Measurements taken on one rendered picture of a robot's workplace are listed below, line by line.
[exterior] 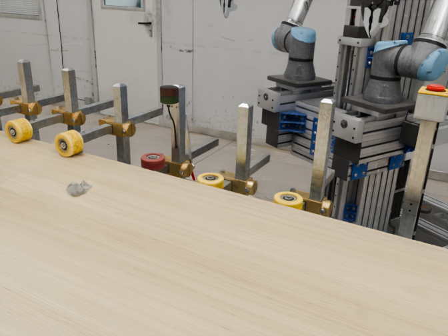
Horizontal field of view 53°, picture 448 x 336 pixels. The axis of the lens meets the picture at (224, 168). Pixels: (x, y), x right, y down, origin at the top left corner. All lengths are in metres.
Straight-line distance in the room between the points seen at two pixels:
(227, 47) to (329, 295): 3.65
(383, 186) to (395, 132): 0.49
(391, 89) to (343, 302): 1.11
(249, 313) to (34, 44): 5.46
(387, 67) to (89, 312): 1.38
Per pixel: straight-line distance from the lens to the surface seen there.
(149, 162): 1.47
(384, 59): 1.82
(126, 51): 5.07
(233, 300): 0.86
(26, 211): 1.23
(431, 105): 1.19
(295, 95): 2.16
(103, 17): 5.23
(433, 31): 1.80
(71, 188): 1.30
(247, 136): 1.37
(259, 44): 4.23
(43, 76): 6.04
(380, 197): 2.36
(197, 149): 1.71
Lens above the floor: 1.44
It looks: 22 degrees down
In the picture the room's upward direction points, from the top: 2 degrees clockwise
